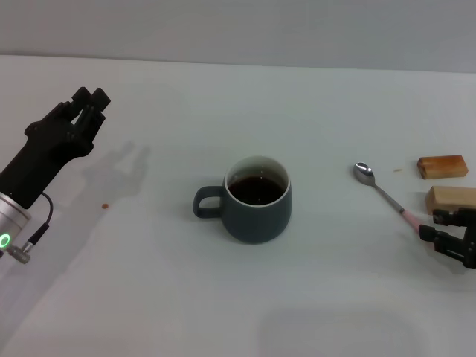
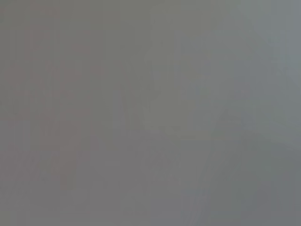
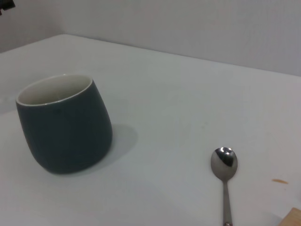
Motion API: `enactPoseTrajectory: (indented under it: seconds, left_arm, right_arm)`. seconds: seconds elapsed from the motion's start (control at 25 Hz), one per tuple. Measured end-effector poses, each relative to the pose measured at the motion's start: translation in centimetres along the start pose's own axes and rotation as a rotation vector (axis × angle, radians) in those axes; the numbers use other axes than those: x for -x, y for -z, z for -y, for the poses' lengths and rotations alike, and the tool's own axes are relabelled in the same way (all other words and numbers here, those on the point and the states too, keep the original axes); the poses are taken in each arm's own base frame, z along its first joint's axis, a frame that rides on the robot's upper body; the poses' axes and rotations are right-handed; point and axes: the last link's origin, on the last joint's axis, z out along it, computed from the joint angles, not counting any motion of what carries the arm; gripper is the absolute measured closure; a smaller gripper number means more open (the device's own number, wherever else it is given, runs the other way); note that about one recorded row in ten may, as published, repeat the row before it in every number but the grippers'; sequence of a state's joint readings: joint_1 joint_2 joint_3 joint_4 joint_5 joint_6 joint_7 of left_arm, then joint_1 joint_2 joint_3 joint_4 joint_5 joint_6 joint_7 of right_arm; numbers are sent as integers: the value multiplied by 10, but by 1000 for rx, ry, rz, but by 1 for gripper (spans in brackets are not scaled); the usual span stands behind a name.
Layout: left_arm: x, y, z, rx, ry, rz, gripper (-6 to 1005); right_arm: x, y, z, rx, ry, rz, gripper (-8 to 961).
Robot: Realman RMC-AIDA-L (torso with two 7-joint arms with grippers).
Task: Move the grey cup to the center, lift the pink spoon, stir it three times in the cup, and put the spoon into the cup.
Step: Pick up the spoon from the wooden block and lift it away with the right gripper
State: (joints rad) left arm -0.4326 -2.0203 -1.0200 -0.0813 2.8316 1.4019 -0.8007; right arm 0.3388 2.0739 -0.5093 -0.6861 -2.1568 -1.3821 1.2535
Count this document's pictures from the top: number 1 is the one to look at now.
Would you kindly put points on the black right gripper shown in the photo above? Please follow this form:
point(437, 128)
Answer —
point(471, 232)

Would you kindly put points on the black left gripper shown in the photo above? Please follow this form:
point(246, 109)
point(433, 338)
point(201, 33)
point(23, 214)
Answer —
point(41, 156)

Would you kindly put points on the dark grey ceramic coffee cup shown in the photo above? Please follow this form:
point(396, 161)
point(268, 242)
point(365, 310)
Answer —
point(256, 223)

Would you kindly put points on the plain light wooden block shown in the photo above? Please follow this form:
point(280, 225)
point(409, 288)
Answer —
point(446, 199)

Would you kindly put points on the stained wooden block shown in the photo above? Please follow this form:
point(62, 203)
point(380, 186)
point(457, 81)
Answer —
point(442, 167)

